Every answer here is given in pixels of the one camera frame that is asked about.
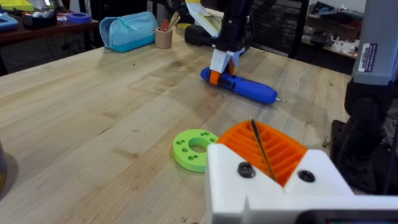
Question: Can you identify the heap of white parts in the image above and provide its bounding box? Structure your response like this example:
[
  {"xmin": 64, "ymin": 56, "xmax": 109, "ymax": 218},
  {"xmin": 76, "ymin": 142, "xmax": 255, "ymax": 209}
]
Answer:
[{"xmin": 330, "ymin": 35, "xmax": 361, "ymax": 54}]

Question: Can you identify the black tool case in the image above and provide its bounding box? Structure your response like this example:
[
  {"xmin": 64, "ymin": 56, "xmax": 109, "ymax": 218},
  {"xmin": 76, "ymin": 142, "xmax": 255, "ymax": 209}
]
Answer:
[{"xmin": 184, "ymin": 24, "xmax": 219, "ymax": 47}]

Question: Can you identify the blue tape roll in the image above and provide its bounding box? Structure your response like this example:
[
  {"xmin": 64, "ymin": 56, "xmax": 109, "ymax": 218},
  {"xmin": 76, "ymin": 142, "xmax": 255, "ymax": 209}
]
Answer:
[{"xmin": 66, "ymin": 12, "xmax": 92, "ymax": 24}]

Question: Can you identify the beige cup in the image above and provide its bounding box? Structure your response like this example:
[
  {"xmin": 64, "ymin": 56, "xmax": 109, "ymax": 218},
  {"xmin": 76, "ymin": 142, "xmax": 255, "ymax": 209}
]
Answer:
[{"xmin": 154, "ymin": 27, "xmax": 174, "ymax": 50}]

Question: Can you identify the yellow green board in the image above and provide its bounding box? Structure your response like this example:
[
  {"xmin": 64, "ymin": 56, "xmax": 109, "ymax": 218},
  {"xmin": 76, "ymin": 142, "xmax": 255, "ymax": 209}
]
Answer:
[{"xmin": 0, "ymin": 0, "xmax": 35, "ymax": 12}]

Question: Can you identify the light blue zip bag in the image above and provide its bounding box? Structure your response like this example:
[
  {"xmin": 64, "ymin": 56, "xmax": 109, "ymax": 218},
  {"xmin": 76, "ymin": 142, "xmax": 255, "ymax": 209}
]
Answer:
[{"xmin": 99, "ymin": 11, "xmax": 159, "ymax": 54}]

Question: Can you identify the black box with clutter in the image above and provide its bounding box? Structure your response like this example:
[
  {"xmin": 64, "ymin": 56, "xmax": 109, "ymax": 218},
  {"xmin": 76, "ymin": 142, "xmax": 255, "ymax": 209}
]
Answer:
[{"xmin": 21, "ymin": 8, "xmax": 58, "ymax": 31}]

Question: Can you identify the blue tray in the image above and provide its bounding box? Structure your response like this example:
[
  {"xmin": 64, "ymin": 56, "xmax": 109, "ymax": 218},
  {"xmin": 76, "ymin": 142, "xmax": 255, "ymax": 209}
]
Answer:
[{"xmin": 0, "ymin": 13, "xmax": 19, "ymax": 32}]

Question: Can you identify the white orange left gripper left finger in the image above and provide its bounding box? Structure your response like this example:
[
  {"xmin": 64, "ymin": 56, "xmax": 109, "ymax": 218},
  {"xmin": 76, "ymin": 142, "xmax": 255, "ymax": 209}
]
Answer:
[{"xmin": 205, "ymin": 119, "xmax": 285, "ymax": 224}]

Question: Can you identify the brown side table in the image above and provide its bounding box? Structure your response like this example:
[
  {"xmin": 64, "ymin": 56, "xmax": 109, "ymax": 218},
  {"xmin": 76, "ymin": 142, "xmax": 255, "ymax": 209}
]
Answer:
[{"xmin": 0, "ymin": 14, "xmax": 100, "ymax": 47}]

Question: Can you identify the white yellow wrist camera mount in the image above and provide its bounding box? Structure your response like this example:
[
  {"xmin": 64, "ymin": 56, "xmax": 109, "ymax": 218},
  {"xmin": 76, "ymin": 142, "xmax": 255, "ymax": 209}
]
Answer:
[{"xmin": 185, "ymin": 0, "xmax": 222, "ymax": 39}]

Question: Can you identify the dark tub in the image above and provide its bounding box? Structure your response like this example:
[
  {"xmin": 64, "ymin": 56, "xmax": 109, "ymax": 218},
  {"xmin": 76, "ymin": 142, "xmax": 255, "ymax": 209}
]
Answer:
[{"xmin": 0, "ymin": 139, "xmax": 7, "ymax": 194}]

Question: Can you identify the white orange left gripper right finger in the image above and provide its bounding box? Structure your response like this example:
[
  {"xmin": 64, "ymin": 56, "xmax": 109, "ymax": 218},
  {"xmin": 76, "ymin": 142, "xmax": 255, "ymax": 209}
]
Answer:
[{"xmin": 251, "ymin": 119, "xmax": 356, "ymax": 197}]

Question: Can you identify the blue electric screwdriver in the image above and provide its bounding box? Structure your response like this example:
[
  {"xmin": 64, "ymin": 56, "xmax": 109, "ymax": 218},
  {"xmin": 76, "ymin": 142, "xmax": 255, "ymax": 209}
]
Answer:
[{"xmin": 200, "ymin": 67, "xmax": 285, "ymax": 105}]

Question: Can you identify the green disc with holes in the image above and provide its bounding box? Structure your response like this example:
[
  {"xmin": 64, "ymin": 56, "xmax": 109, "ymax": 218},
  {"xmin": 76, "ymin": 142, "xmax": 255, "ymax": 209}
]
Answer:
[{"xmin": 172, "ymin": 128, "xmax": 220, "ymax": 173}]

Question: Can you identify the wooden cutlery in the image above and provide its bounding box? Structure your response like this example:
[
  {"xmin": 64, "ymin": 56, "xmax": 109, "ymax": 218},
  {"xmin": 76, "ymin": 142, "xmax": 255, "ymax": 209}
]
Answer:
[{"xmin": 167, "ymin": 11, "xmax": 182, "ymax": 32}]

